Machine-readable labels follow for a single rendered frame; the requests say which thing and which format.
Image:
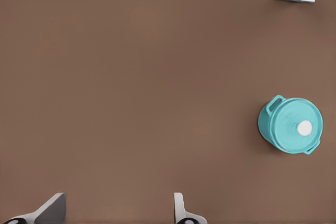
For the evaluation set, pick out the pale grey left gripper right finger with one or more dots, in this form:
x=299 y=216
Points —
x=180 y=209

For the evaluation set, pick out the turquoise pot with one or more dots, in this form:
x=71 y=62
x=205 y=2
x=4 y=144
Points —
x=265 y=122

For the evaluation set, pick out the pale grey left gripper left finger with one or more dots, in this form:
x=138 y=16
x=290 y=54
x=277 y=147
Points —
x=51 y=210

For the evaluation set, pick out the turquoise pot lid white knob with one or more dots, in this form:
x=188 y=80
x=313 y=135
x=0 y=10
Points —
x=294 y=127

